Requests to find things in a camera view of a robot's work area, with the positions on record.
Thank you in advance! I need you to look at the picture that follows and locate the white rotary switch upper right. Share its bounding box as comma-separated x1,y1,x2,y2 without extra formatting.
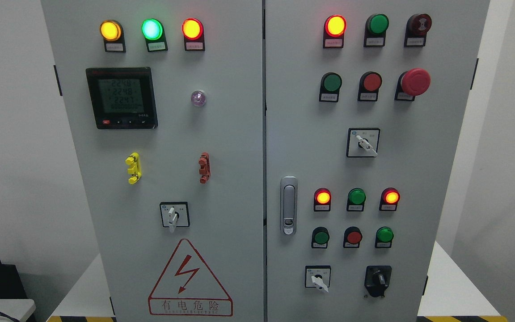
346,128,380,158

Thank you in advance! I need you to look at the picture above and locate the red push button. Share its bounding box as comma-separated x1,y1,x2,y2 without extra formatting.
342,226,363,249
357,71,383,102

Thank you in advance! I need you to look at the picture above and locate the lit red light middle right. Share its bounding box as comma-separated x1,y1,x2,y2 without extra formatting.
379,187,400,212

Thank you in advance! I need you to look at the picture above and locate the white rotary switch door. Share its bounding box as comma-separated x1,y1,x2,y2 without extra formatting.
159,201,190,233

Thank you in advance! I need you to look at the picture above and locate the dark red buzzer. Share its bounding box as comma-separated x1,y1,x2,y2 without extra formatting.
403,13,432,47

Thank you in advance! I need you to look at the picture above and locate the green light top right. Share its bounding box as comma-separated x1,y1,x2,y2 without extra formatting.
363,13,389,47

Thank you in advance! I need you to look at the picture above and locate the yellow indicator light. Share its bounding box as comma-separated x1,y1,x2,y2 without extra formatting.
100,20,126,53

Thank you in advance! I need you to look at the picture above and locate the black rotary switch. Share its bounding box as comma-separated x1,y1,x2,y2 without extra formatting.
364,265,392,298

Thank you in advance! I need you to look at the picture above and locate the yellow terminal clip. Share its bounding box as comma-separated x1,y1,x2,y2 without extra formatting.
125,152,142,185

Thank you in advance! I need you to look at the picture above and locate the clear white indicator lamp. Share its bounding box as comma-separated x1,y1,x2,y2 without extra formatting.
190,90,207,107

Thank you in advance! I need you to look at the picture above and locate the green push button lower left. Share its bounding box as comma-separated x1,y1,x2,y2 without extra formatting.
311,226,330,249

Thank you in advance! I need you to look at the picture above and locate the red high voltage warning sticker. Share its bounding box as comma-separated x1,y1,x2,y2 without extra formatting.
148,238,233,317

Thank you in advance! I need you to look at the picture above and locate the red push button upper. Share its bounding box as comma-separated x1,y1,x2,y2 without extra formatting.
357,71,383,102

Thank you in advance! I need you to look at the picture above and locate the white rotary switch lower right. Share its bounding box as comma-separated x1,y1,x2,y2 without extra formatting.
305,265,331,293

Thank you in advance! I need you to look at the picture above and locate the white box with black cable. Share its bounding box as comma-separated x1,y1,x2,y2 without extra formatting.
0,298,36,322

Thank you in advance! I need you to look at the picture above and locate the green push button upper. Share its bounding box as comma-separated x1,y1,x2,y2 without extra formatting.
319,72,342,103

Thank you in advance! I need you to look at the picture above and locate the red push button lower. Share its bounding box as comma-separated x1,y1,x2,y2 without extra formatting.
342,226,363,249

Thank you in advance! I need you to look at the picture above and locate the red terminal clip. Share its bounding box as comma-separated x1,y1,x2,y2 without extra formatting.
198,152,211,185

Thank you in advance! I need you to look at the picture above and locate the green push button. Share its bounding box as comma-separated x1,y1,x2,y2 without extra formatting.
374,226,394,249
311,226,330,249
319,72,342,103

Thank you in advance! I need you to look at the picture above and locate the red emergency stop button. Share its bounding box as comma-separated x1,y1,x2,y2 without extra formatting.
394,68,431,102

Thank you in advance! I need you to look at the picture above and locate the white rotary switch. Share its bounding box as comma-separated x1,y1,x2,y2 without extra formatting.
305,265,331,293
346,128,380,158

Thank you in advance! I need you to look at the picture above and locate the grey electrical cabinet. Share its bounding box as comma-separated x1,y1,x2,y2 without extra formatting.
42,0,490,322

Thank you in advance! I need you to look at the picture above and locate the green light middle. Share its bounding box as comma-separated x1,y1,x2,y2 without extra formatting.
346,187,367,212

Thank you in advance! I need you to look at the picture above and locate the green push button lower right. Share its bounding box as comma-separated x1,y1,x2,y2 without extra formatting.
374,226,394,249

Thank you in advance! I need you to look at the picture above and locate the silver door handle lock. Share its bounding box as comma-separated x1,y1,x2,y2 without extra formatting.
280,177,298,236

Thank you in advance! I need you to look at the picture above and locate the lit red indicator light left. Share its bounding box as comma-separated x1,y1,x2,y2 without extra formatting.
182,18,206,51

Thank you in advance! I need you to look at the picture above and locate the black digital power meter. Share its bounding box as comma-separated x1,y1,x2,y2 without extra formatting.
86,67,159,130

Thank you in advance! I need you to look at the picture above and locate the lit red light top right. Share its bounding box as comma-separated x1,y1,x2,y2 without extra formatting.
323,15,347,49

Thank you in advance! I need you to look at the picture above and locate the lit red light middle left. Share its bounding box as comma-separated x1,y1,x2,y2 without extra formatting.
313,188,332,212

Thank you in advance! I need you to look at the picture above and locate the lit green indicator light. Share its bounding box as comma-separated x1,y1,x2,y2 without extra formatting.
141,18,168,52

